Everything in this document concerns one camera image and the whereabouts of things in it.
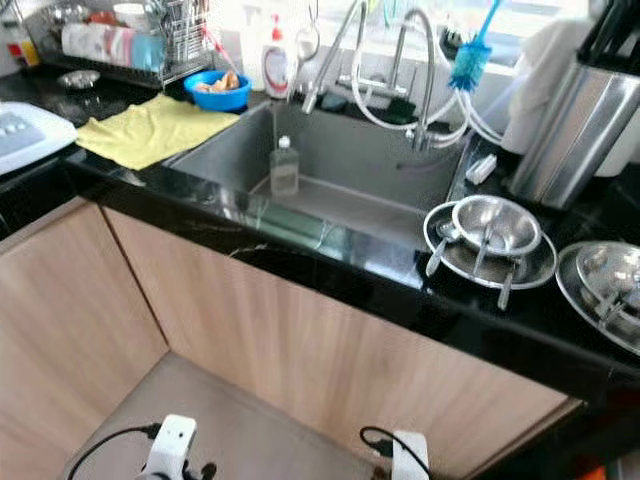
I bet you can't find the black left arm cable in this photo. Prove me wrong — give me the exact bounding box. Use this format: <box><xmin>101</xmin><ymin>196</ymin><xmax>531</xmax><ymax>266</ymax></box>
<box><xmin>72</xmin><ymin>424</ymin><xmax>161</xmax><ymax>480</ymax></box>

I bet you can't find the small flat steel dish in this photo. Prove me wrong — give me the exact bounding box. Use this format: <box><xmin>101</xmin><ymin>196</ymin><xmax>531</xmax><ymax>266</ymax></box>
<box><xmin>58</xmin><ymin>70</ymin><xmax>102</xmax><ymax>91</ymax></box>

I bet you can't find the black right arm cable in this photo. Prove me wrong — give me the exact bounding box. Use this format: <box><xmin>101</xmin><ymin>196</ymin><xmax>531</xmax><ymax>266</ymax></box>
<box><xmin>360</xmin><ymin>427</ymin><xmax>431</xmax><ymax>480</ymax></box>

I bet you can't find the steel spring faucet spout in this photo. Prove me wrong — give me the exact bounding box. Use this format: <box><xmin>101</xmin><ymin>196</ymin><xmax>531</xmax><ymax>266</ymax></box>
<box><xmin>300</xmin><ymin>0</ymin><xmax>369</xmax><ymax>116</ymax></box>

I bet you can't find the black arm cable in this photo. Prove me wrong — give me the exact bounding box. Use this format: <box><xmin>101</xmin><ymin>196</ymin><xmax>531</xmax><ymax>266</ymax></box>
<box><xmin>360</xmin><ymin>427</ymin><xmax>431</xmax><ymax>480</ymax></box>
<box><xmin>72</xmin><ymin>424</ymin><xmax>161</xmax><ymax>480</ymax></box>

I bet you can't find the blue plastic bowl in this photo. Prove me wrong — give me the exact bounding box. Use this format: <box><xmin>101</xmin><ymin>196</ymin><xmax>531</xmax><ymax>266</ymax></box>
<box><xmin>184</xmin><ymin>69</ymin><xmax>253</xmax><ymax>113</ymax></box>

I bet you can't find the stainless steel sink basin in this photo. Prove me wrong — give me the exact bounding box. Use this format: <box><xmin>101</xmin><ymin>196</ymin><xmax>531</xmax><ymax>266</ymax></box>
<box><xmin>165</xmin><ymin>100</ymin><xmax>471</xmax><ymax>271</ymax></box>

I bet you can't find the teal plate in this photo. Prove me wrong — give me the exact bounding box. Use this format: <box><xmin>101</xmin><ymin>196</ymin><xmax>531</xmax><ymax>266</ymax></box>
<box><xmin>132</xmin><ymin>30</ymin><xmax>167</xmax><ymax>73</ymax></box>

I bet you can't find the white water hose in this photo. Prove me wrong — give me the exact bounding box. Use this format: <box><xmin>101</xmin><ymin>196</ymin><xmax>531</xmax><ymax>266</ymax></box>
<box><xmin>345</xmin><ymin>10</ymin><xmax>509</xmax><ymax>149</ymax></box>

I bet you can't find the steel plate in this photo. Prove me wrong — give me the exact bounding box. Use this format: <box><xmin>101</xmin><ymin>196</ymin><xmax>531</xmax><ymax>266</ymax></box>
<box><xmin>556</xmin><ymin>240</ymin><xmax>640</xmax><ymax>357</ymax></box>
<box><xmin>423</xmin><ymin>200</ymin><xmax>558</xmax><ymax>291</ymax></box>

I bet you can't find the tan sponge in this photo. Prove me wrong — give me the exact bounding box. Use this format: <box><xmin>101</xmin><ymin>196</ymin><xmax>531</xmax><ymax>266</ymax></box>
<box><xmin>195</xmin><ymin>72</ymin><xmax>241</xmax><ymax>93</ymax></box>

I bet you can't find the clear plastic bottle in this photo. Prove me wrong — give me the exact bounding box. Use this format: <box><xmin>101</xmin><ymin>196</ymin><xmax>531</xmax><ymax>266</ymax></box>
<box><xmin>270</xmin><ymin>136</ymin><xmax>301</xmax><ymax>198</ymax></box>

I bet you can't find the white kitchen appliance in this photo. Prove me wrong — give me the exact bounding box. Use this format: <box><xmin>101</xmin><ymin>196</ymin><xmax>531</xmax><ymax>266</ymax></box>
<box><xmin>0</xmin><ymin>100</ymin><xmax>77</xmax><ymax>177</ymax></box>

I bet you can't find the steel spoon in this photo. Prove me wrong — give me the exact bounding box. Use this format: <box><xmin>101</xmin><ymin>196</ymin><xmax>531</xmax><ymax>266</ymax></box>
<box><xmin>478</xmin><ymin>225</ymin><xmax>493</xmax><ymax>279</ymax></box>
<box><xmin>426</xmin><ymin>222</ymin><xmax>459</xmax><ymax>279</ymax></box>
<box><xmin>498</xmin><ymin>258</ymin><xmax>521</xmax><ymax>311</ymax></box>

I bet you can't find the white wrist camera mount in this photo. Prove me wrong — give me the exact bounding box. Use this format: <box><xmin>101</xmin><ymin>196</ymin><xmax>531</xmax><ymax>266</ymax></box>
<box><xmin>145</xmin><ymin>414</ymin><xmax>197</xmax><ymax>480</ymax></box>
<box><xmin>390</xmin><ymin>430</ymin><xmax>431</xmax><ymax>480</ymax></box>

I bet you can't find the small white plastic clip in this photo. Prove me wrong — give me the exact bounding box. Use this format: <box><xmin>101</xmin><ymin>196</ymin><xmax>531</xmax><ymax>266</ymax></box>
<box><xmin>465</xmin><ymin>154</ymin><xmax>498</xmax><ymax>186</ymax></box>

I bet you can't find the large steel bowl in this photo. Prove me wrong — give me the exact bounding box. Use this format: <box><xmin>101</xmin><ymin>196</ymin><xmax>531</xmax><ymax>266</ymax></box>
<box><xmin>573</xmin><ymin>245</ymin><xmax>640</xmax><ymax>321</ymax></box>

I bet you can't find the white plate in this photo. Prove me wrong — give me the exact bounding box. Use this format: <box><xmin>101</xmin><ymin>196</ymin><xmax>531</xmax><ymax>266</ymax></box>
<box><xmin>62</xmin><ymin>22</ymin><xmax>107</xmax><ymax>63</ymax></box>

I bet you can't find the yellow cleaning cloth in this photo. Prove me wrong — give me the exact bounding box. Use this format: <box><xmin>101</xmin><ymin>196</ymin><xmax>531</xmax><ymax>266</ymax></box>
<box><xmin>75</xmin><ymin>93</ymin><xmax>241</xmax><ymax>171</ymax></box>

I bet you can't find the steel mesh strainer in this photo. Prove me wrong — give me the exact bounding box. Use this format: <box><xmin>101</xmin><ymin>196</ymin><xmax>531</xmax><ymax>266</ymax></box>
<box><xmin>293</xmin><ymin>25</ymin><xmax>323</xmax><ymax>101</ymax></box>

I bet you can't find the steel knife block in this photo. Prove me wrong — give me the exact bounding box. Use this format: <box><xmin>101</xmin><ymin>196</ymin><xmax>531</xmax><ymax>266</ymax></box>
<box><xmin>508</xmin><ymin>0</ymin><xmax>640</xmax><ymax>211</ymax></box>

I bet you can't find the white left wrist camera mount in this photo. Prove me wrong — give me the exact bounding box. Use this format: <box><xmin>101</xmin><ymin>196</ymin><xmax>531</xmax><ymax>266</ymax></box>
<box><xmin>145</xmin><ymin>414</ymin><xmax>197</xmax><ymax>480</ymax></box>

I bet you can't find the steel wire dish rack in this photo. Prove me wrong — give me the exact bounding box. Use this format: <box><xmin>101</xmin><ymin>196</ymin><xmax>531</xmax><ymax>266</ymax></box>
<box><xmin>22</xmin><ymin>0</ymin><xmax>211</xmax><ymax>89</ymax></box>

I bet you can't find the light wooden cabinet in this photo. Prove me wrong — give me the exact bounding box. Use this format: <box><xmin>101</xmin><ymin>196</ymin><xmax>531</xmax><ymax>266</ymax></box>
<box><xmin>0</xmin><ymin>195</ymin><xmax>586</xmax><ymax>480</ymax></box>

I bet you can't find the blue bottle brush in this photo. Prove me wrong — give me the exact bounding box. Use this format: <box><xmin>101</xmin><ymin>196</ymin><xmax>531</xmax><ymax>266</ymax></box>
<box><xmin>450</xmin><ymin>0</ymin><xmax>506</xmax><ymax>93</ymax></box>

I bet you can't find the white towel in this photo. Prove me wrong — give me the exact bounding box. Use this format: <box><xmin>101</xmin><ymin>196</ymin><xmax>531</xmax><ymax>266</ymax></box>
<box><xmin>500</xmin><ymin>15</ymin><xmax>596</xmax><ymax>156</ymax></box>

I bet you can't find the small steel bowl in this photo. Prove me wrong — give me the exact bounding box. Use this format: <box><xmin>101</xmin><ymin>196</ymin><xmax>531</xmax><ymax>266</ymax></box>
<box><xmin>450</xmin><ymin>194</ymin><xmax>543</xmax><ymax>257</ymax></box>

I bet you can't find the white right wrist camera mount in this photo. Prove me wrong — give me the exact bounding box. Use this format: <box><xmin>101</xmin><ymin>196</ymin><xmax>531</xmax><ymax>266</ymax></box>
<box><xmin>390</xmin><ymin>430</ymin><xmax>431</xmax><ymax>480</ymax></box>

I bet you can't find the white dish soap bottle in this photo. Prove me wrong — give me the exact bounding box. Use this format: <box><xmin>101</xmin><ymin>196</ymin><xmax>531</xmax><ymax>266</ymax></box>
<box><xmin>261</xmin><ymin>14</ymin><xmax>293</xmax><ymax>99</ymax></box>

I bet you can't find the steel faucet with curved hose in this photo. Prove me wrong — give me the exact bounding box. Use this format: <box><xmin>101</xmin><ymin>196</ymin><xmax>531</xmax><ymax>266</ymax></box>
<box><xmin>335</xmin><ymin>8</ymin><xmax>441</xmax><ymax>153</ymax></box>

